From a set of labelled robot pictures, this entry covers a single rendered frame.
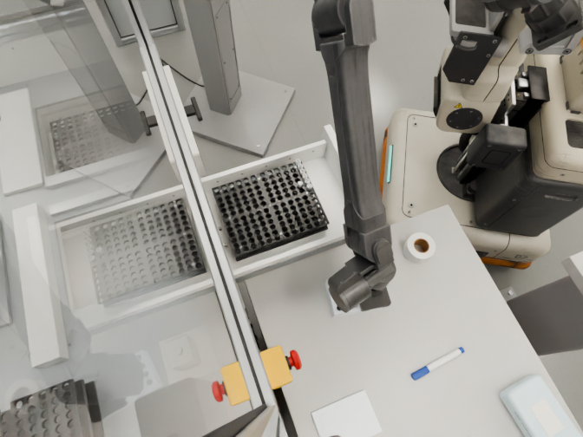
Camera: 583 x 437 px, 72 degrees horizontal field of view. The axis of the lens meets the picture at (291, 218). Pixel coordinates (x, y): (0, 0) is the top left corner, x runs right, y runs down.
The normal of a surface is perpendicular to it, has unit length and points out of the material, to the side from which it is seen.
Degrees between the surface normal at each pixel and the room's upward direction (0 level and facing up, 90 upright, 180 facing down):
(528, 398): 0
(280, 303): 0
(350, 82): 47
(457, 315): 0
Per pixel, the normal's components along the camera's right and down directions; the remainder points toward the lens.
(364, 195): 0.38, 0.25
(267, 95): 0.07, -0.38
